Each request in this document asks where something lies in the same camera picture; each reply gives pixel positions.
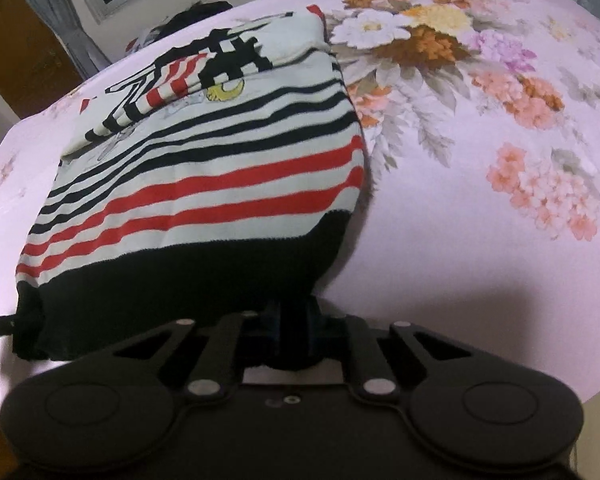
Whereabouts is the brown wooden door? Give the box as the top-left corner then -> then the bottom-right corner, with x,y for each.
0,0 -> 88,118

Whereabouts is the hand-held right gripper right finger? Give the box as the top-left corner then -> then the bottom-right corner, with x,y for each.
305,302 -> 463,405

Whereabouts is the pile of dark clothes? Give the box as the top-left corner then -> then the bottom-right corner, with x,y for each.
127,1 -> 233,53

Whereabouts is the grey curtain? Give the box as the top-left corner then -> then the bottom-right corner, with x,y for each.
7,0 -> 113,81

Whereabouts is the striped knit sweater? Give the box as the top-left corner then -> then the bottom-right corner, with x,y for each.
11,2 -> 373,371

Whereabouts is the floral pink bed sheet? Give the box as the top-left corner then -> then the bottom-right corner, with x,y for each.
0,0 -> 600,411

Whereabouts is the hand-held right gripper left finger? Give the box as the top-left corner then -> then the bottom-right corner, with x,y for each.
111,305 -> 283,406

